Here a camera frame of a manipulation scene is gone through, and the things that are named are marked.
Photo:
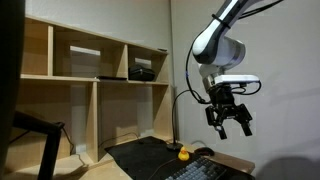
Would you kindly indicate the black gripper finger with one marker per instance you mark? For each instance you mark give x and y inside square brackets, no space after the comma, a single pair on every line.
[213,116]
[245,115]

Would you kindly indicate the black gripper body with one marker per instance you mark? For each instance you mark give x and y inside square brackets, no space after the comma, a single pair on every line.
[221,98]

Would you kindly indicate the dark mechanical keyboard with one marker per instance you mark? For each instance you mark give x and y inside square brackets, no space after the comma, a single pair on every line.
[200,170]

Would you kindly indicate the yellow rubber duck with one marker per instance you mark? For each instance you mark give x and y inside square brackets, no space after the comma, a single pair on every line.
[183,155]

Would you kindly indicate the black gooseneck stand, round base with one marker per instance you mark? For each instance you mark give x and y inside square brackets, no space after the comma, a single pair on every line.
[174,146]

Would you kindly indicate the small flat dark object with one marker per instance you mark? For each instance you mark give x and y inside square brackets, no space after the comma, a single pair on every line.
[162,49]

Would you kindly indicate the black desk mat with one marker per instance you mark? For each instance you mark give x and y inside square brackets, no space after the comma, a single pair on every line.
[140,156]

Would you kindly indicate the black zip case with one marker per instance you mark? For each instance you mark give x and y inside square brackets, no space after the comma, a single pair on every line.
[141,73]

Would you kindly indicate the flat black device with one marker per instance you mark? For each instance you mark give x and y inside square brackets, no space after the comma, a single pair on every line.
[111,78]

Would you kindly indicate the wooden shelf unit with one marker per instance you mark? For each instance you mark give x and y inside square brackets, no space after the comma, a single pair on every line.
[93,116]

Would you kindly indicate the wooden desk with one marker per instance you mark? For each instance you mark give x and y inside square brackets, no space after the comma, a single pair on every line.
[100,172]

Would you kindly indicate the black monitor stand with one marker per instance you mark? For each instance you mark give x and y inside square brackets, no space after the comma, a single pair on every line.
[50,146]

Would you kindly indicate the black computer monitor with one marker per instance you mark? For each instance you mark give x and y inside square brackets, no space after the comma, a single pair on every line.
[10,83]

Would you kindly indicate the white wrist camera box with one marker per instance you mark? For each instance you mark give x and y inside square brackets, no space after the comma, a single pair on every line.
[236,79]

